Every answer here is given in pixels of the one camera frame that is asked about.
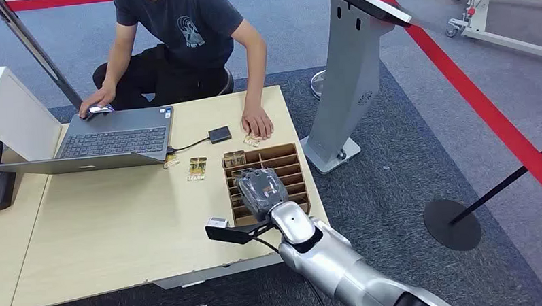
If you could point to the card with shiny face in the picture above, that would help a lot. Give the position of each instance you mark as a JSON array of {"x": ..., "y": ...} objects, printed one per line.
[{"x": 102, "y": 109}]

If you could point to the white wheeled frame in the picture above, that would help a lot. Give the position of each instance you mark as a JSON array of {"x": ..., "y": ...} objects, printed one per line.
[{"x": 496, "y": 29}]

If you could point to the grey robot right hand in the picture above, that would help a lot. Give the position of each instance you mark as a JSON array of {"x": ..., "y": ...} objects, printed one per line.
[{"x": 259, "y": 190}]

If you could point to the person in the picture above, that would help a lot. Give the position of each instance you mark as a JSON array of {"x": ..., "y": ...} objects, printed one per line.
[{"x": 181, "y": 33}]

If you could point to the grey laptop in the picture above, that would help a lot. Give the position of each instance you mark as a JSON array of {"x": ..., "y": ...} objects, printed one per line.
[{"x": 112, "y": 137}]

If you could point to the brown wooden card organizer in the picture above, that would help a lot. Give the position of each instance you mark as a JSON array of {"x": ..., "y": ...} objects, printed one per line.
[{"x": 285, "y": 165}]

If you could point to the black stanchion with round base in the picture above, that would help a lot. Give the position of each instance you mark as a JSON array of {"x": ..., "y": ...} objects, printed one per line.
[{"x": 451, "y": 224}]

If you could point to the black stanchion pole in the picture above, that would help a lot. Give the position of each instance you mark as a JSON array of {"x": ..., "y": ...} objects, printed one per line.
[{"x": 37, "y": 54}]

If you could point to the person's left forearm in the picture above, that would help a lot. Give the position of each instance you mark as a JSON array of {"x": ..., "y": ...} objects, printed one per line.
[{"x": 255, "y": 76}]

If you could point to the person's right forearm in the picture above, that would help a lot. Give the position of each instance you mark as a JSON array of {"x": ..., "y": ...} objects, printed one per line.
[{"x": 115, "y": 72}]

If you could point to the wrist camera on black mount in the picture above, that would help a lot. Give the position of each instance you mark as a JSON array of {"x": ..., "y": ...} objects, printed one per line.
[{"x": 231, "y": 233}]

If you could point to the gold hotel card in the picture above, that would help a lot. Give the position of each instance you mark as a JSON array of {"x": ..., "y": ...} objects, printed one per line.
[
  {"x": 234, "y": 158},
  {"x": 197, "y": 169},
  {"x": 251, "y": 141},
  {"x": 171, "y": 162}
]

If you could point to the person's left hand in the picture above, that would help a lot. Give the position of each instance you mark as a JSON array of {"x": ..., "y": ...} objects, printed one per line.
[{"x": 256, "y": 122}]

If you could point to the grey kiosk stand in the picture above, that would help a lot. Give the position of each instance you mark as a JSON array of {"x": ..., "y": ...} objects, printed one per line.
[{"x": 350, "y": 86}]

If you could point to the black stool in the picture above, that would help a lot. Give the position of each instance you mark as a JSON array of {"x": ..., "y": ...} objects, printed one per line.
[{"x": 227, "y": 81}]

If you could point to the black card reader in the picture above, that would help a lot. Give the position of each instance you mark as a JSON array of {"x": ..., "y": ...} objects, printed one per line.
[{"x": 219, "y": 135}]

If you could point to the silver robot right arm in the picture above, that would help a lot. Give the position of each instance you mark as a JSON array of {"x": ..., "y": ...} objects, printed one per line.
[{"x": 333, "y": 262}]

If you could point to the person's right hand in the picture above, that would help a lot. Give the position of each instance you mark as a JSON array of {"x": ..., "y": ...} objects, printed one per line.
[{"x": 98, "y": 97}]

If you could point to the chrome round base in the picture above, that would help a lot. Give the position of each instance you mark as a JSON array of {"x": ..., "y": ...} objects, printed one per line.
[{"x": 317, "y": 85}]

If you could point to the white cabinet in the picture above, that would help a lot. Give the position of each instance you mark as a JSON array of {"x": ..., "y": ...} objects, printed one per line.
[{"x": 12, "y": 116}]

